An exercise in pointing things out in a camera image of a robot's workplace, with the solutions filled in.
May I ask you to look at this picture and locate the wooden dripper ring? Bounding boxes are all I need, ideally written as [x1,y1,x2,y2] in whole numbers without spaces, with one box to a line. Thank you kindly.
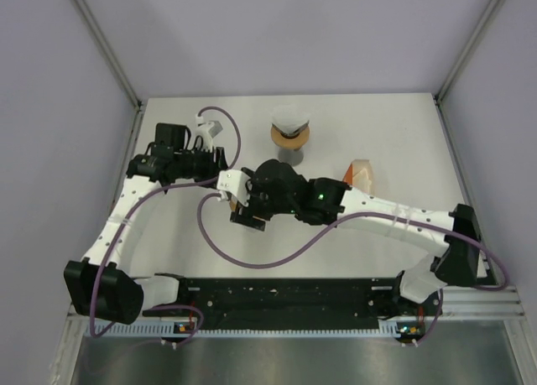
[229,200,266,232]
[270,124,311,150]

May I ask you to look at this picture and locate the grey glass carafe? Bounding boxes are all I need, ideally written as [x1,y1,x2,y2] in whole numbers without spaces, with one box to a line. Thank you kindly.
[278,148,304,167]

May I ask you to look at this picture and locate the orange coffee filter box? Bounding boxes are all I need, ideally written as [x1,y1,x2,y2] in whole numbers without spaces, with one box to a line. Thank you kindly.
[342,159,374,195]

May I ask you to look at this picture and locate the grey glass dripper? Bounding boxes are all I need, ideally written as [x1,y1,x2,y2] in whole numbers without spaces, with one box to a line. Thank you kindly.
[272,119,310,138]

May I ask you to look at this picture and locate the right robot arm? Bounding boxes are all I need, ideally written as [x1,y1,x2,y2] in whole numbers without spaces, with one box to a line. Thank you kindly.
[216,159,480,315]

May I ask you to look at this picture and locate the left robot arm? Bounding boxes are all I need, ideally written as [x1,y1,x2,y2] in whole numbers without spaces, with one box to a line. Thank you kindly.
[64,120,227,324]

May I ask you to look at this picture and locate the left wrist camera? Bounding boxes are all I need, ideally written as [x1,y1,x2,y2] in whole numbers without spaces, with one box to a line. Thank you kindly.
[193,116,223,152]

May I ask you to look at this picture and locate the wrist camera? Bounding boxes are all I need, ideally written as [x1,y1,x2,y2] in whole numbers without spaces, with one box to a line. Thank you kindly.
[193,116,223,152]
[216,169,250,206]

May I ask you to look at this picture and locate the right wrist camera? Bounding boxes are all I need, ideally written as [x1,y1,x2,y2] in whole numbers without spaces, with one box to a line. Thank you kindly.
[216,169,250,206]

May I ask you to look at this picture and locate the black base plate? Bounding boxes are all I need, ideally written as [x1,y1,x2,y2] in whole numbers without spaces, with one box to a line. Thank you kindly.
[142,278,444,330]

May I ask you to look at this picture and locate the grey cable duct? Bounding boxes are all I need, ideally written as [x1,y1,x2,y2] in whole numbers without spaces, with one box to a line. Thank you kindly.
[104,321,418,338]

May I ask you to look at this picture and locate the aluminium frame rail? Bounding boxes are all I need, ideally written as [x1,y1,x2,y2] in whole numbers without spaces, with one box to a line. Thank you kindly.
[66,286,528,319]

